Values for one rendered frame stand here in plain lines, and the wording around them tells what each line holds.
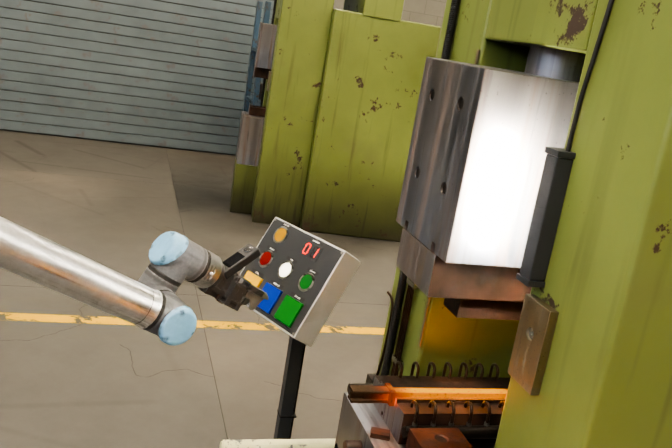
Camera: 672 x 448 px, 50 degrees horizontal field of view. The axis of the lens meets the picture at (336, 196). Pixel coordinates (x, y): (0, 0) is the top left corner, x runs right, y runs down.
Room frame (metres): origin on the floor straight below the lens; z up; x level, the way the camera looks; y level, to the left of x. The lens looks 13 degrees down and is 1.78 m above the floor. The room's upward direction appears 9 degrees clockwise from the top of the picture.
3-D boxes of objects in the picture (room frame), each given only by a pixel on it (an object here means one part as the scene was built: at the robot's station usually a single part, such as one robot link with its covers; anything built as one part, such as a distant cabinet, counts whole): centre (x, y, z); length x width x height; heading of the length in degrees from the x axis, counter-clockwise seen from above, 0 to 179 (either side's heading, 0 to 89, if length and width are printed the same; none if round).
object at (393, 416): (1.63, -0.40, 0.96); 0.42 x 0.20 x 0.09; 108
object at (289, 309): (1.92, 0.08, 1.01); 0.07 x 0.05 x 0.07; 43
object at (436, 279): (1.63, -0.40, 1.32); 0.42 x 0.20 x 0.10; 108
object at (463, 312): (1.62, -0.44, 1.24); 0.30 x 0.07 x 0.06; 108
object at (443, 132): (1.59, -0.41, 1.56); 0.42 x 0.39 x 0.40; 108
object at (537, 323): (1.30, -0.42, 1.27); 0.09 x 0.02 x 0.17; 18
